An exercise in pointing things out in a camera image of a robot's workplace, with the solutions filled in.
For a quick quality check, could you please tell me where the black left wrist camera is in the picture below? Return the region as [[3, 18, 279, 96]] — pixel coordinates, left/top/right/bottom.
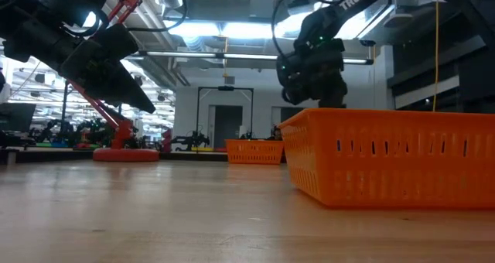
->
[[94, 22, 140, 65]]

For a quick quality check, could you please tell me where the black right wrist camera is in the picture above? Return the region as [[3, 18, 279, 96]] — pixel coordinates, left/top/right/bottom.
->
[[275, 55, 311, 107]]

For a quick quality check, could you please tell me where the red desk lamp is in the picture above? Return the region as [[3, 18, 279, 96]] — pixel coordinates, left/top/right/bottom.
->
[[68, 0, 167, 163]]

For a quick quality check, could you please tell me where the black monitor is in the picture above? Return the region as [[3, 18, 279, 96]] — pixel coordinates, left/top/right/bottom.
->
[[0, 102, 37, 133]]

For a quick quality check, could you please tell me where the black rectangular stand frame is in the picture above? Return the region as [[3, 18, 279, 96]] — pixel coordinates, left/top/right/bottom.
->
[[196, 85, 255, 141]]

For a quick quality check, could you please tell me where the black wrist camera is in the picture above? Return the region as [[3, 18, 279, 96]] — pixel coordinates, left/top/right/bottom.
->
[[94, 22, 140, 65], [275, 55, 311, 107]]

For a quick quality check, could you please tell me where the long ceiling light tube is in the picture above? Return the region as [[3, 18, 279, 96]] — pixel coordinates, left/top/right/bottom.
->
[[123, 49, 374, 66]]

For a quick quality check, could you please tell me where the black metal table frame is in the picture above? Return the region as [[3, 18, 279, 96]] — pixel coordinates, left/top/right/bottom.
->
[[0, 146, 229, 166]]

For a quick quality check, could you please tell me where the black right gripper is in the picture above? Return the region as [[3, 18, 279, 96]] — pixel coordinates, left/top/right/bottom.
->
[[297, 38, 348, 110]]

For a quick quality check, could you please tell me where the orange plastic basket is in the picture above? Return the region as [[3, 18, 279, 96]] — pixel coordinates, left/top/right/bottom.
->
[[224, 138, 285, 166], [277, 108, 495, 210]]

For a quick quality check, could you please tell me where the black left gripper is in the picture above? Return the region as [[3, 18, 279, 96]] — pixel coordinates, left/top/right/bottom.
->
[[59, 42, 156, 114]]

